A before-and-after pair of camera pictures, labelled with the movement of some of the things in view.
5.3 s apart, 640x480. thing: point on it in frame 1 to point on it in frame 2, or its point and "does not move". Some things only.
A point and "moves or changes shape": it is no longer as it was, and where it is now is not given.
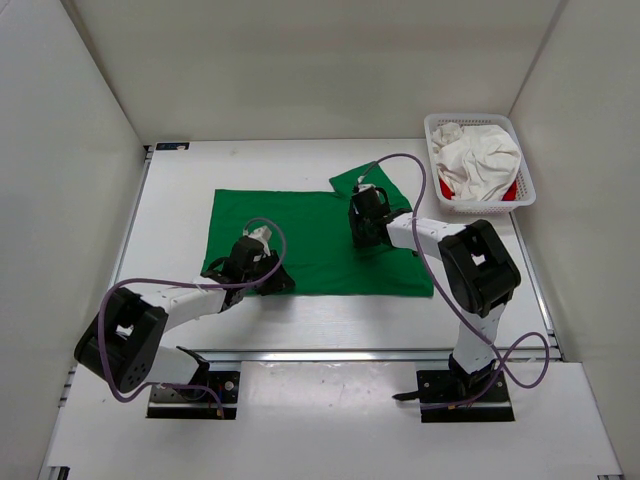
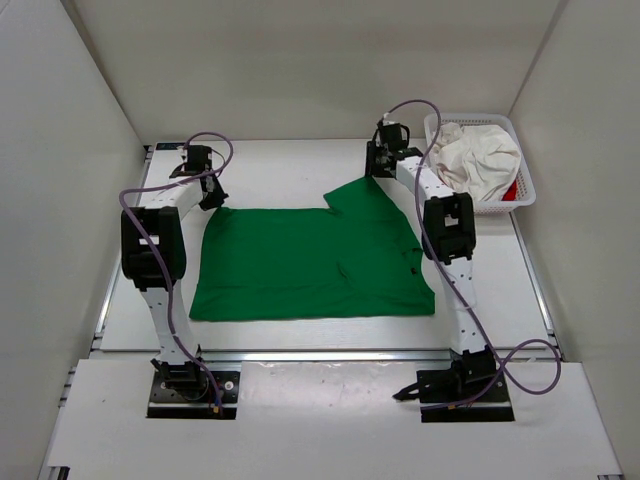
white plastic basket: (477, 163) does not move
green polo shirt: (311, 230) moves or changes shape
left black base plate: (197, 402) does not move
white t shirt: (478, 162) does not move
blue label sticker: (173, 146) does not move
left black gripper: (281, 280) to (217, 200)
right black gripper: (362, 242) to (375, 170)
